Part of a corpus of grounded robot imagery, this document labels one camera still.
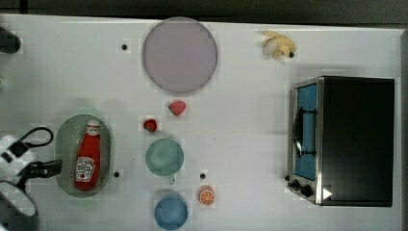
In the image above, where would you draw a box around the grey round plate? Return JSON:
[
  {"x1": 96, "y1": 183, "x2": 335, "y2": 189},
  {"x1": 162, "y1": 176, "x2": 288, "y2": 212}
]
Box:
[{"x1": 142, "y1": 17, "x2": 218, "y2": 93}]

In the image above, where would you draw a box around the green metal mug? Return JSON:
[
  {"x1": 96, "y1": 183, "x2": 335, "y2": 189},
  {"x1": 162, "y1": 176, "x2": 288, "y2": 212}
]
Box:
[{"x1": 145, "y1": 139, "x2": 185, "y2": 185}]

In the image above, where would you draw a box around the black cylinder post upper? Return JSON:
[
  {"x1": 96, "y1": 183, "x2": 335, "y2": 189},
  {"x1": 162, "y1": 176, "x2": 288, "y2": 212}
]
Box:
[{"x1": 0, "y1": 27, "x2": 21, "y2": 54}]

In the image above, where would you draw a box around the blue bowl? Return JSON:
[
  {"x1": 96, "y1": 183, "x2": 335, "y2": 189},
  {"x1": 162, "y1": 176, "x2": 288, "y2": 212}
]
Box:
[{"x1": 154, "y1": 193, "x2": 189, "y2": 231}]

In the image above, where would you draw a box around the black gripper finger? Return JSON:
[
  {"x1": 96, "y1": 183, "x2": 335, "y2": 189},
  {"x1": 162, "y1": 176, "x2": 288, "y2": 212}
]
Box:
[{"x1": 32, "y1": 160, "x2": 63, "y2": 178}]

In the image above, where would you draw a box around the green oval strainer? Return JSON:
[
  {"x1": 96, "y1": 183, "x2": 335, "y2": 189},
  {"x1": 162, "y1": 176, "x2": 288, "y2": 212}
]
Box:
[{"x1": 55, "y1": 115, "x2": 114, "y2": 198}]

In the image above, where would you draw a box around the black toaster oven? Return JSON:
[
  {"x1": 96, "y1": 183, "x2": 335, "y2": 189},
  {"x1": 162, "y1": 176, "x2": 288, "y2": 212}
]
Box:
[{"x1": 285, "y1": 76, "x2": 395, "y2": 207}]

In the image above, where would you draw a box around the peeled banana toy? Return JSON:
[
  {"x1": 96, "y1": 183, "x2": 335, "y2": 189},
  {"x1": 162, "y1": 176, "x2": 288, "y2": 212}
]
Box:
[{"x1": 263, "y1": 31, "x2": 296, "y2": 59}]

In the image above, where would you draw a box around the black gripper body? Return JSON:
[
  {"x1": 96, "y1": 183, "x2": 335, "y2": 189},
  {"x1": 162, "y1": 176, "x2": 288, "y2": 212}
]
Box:
[{"x1": 17, "y1": 162, "x2": 39, "y2": 185}]

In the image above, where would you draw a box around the small red strawberry toy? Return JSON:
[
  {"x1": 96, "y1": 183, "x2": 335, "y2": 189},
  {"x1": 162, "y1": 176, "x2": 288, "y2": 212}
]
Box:
[{"x1": 143, "y1": 119, "x2": 158, "y2": 132}]

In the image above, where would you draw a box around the black cable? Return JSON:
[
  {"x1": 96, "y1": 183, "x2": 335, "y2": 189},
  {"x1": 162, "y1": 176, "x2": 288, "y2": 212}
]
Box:
[{"x1": 19, "y1": 126, "x2": 55, "y2": 149}]

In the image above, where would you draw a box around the orange slice toy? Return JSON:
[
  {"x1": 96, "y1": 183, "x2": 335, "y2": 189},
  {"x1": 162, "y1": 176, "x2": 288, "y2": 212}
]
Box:
[{"x1": 198, "y1": 186, "x2": 216, "y2": 206}]

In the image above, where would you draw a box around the red plush ketchup bottle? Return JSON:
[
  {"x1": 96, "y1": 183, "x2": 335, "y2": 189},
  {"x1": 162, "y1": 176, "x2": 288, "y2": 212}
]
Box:
[{"x1": 74, "y1": 118, "x2": 101, "y2": 191}]

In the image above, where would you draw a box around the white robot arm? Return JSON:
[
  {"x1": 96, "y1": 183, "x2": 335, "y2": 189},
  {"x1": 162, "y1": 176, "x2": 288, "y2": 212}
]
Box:
[{"x1": 0, "y1": 135, "x2": 63, "y2": 183}]

